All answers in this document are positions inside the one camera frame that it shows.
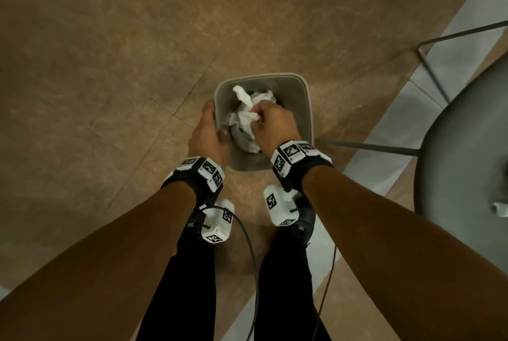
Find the person's right shoe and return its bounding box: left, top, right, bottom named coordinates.
left=292, top=193, right=317, bottom=248

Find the person's right hand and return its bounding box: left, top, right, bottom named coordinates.
left=250, top=100, right=302, bottom=157

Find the grey waste bin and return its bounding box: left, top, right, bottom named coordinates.
left=214, top=72, right=315, bottom=173

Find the person's left leg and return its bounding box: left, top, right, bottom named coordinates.
left=136, top=230, right=217, bottom=341

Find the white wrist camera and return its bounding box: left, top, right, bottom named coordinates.
left=201, top=199, right=236, bottom=245
left=263, top=184, right=299, bottom=227

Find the person's left forearm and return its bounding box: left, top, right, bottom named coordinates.
left=0, top=182, right=198, bottom=341

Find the black camera cable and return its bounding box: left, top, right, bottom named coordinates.
left=204, top=205, right=260, bottom=341
left=312, top=245, right=338, bottom=341

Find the black right camera cable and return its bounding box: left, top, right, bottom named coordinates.
left=312, top=245, right=338, bottom=341

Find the person's left hand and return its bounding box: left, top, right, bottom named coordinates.
left=188, top=99, right=233, bottom=167

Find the grey chair seat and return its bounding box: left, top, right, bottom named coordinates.
left=414, top=52, right=508, bottom=275

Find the black right wrist tracker band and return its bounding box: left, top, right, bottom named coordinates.
left=270, top=140, right=333, bottom=191

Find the person's leg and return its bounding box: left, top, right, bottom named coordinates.
left=253, top=222, right=332, bottom=341
left=136, top=230, right=217, bottom=341

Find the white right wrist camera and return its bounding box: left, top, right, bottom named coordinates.
left=263, top=184, right=299, bottom=227

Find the person's right forearm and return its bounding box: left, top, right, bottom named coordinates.
left=301, top=165, right=508, bottom=341

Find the white paper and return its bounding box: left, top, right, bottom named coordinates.
left=228, top=85, right=278, bottom=154

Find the person's shoe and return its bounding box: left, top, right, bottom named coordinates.
left=184, top=208, right=207, bottom=243
left=292, top=193, right=317, bottom=248

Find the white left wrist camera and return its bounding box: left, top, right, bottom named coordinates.
left=201, top=199, right=236, bottom=245

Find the black left wrist tracker band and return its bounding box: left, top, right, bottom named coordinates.
left=160, top=156, right=226, bottom=211

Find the person's right leg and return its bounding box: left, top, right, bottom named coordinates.
left=253, top=222, right=332, bottom=341

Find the black left camera cable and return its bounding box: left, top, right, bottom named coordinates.
left=204, top=205, right=260, bottom=341

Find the metal chair frame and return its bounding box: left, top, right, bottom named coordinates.
left=315, top=20, right=508, bottom=157

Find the black wrist tracker band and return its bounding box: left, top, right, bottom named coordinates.
left=160, top=156, right=226, bottom=211
left=270, top=140, right=333, bottom=191

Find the person's left shoe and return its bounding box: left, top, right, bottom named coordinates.
left=184, top=208, right=207, bottom=243

